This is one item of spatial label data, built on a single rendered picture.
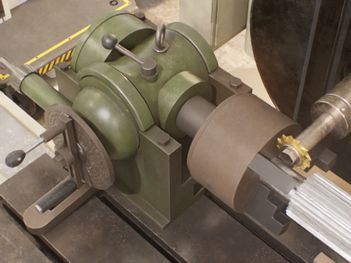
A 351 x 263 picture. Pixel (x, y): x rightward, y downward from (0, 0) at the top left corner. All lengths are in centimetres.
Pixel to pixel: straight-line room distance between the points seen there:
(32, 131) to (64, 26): 97
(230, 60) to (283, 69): 174
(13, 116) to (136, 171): 73
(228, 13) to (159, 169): 43
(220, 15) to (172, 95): 31
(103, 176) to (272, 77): 42
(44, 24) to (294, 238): 176
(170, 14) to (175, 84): 212
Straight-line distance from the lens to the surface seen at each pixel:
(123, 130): 122
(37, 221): 137
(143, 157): 127
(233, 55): 315
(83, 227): 138
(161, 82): 124
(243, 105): 116
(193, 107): 123
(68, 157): 124
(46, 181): 145
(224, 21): 151
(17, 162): 115
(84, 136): 120
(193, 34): 131
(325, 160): 120
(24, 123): 196
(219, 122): 114
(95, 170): 125
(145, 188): 135
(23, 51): 275
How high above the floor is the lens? 216
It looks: 50 degrees down
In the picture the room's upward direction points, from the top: straight up
